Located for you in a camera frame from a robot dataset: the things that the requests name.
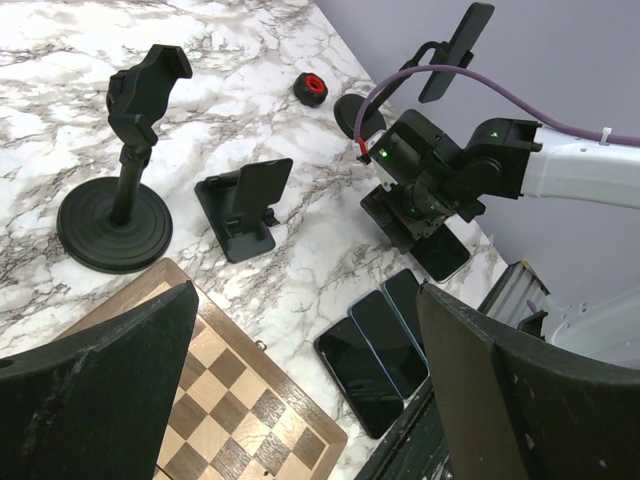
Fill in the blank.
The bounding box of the black tall round-base stand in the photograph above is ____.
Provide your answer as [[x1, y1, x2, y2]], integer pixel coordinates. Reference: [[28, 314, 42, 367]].
[[56, 44, 193, 274]]

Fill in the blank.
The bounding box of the aluminium rail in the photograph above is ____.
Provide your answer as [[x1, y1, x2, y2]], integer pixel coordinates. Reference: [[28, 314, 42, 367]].
[[477, 260, 550, 328]]

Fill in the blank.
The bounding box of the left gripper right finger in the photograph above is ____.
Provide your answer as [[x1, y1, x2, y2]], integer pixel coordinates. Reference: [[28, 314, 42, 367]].
[[417, 283, 639, 479]]

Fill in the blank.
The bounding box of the wooden chessboard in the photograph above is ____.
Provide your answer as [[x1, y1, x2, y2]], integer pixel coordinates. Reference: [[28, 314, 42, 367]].
[[59, 257, 348, 480]]

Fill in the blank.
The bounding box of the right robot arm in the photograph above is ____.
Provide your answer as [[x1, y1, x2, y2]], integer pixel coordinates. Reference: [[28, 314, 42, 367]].
[[361, 110, 639, 253]]

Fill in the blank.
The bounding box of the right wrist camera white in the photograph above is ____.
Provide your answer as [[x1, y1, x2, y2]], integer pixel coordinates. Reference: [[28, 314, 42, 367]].
[[357, 130, 400, 192]]

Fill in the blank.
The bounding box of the phone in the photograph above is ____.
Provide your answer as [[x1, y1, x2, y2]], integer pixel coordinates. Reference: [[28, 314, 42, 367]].
[[381, 269, 428, 364], [418, 2, 495, 104], [314, 317, 404, 439], [410, 225, 471, 283], [350, 290, 428, 399]]

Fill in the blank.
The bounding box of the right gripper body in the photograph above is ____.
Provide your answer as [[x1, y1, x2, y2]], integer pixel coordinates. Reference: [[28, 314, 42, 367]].
[[360, 185, 447, 254]]

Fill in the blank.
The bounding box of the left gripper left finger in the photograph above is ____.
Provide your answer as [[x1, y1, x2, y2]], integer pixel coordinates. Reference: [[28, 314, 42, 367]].
[[1, 281, 198, 479]]

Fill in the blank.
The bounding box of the black red knob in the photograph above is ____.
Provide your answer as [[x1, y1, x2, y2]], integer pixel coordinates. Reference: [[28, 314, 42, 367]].
[[293, 72, 328, 107]]

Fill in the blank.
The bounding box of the black folding phone stand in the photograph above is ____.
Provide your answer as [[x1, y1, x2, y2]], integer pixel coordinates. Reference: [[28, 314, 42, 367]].
[[194, 158, 293, 264]]

